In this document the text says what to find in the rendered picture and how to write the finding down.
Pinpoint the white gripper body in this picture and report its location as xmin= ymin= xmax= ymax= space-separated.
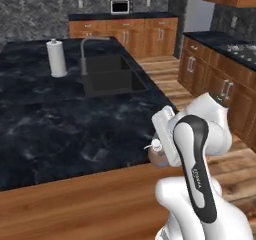
xmin=151 ymin=105 xmax=183 ymax=168

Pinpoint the brown soap dispenser white pump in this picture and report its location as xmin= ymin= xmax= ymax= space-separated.
xmin=143 ymin=138 xmax=170 ymax=169

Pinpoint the black sink basin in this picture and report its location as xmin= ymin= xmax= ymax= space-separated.
xmin=81 ymin=53 xmax=148 ymax=99

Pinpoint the grey sink tap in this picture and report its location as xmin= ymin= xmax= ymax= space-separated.
xmin=79 ymin=35 xmax=111 ymax=77

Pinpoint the wooden base cupboards black worktop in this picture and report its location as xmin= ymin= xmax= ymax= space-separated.
xmin=177 ymin=30 xmax=256 ymax=153
xmin=67 ymin=11 xmax=180 ymax=59

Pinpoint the black hob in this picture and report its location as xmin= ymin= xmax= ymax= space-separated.
xmin=221 ymin=42 xmax=256 ymax=64

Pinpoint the wooden island cabinet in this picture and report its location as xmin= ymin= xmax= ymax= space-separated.
xmin=0 ymin=162 xmax=188 ymax=240

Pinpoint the white paper towel roll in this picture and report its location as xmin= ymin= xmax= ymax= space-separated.
xmin=46 ymin=38 xmax=69 ymax=79

